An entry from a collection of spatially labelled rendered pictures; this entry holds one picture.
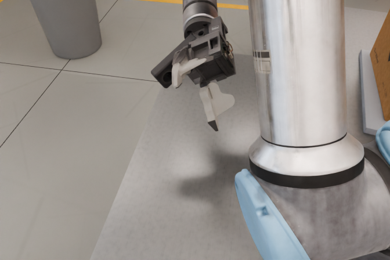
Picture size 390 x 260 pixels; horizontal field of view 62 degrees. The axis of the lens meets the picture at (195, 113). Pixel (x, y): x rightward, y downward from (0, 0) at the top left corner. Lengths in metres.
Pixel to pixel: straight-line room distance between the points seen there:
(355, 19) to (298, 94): 1.10
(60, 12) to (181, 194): 1.91
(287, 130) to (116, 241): 0.44
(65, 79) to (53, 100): 0.23
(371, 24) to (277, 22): 1.09
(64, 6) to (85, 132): 0.87
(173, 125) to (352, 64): 0.60
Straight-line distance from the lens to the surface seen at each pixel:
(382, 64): 1.03
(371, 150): 0.41
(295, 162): 0.32
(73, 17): 2.46
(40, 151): 2.03
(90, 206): 1.72
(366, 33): 1.32
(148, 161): 0.76
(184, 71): 0.53
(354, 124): 0.92
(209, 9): 0.69
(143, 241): 0.66
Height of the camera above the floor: 1.43
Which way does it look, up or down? 44 degrees down
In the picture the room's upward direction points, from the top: straight up
